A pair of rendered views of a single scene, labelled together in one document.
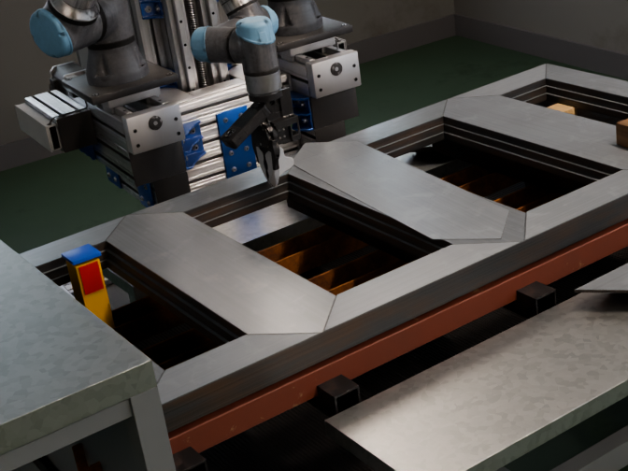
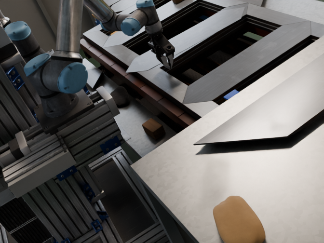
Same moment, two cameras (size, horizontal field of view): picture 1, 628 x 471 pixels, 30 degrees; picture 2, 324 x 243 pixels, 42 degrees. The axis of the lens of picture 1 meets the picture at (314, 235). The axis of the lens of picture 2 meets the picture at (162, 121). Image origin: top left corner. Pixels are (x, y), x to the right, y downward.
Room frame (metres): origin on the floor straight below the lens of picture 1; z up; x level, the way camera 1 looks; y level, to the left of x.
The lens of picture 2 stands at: (2.08, 1.86, 1.90)
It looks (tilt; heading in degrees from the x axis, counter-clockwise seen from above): 36 degrees down; 283
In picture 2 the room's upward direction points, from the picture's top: 23 degrees counter-clockwise
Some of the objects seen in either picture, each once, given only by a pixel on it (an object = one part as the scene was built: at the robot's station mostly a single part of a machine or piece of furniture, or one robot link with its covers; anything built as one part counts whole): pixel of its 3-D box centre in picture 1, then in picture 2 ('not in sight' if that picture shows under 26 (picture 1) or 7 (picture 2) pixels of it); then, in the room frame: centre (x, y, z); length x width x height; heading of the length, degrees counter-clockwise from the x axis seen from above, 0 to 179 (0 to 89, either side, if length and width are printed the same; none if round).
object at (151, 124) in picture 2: not in sight; (153, 128); (2.50, 0.29, 0.71); 0.10 x 0.06 x 0.05; 125
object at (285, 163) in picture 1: (281, 165); (168, 58); (2.36, 0.05, 0.91); 0.06 x 0.03 x 0.09; 121
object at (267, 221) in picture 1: (344, 190); (111, 102); (2.77, -0.09, 0.67); 1.30 x 0.20 x 0.03; 121
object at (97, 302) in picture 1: (92, 302); not in sight; (2.10, 0.46, 0.78); 0.05 x 0.05 x 0.19; 31
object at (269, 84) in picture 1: (263, 81); (152, 26); (2.37, 0.06, 1.09); 0.08 x 0.08 x 0.05
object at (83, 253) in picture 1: (81, 257); (234, 97); (2.10, 0.46, 0.88); 0.06 x 0.06 x 0.02; 31
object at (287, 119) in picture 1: (272, 117); (157, 40); (2.38, 0.05, 1.01); 0.09 x 0.08 x 0.12; 121
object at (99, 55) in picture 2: not in sight; (137, 85); (2.56, 0.02, 0.80); 1.62 x 0.04 x 0.06; 121
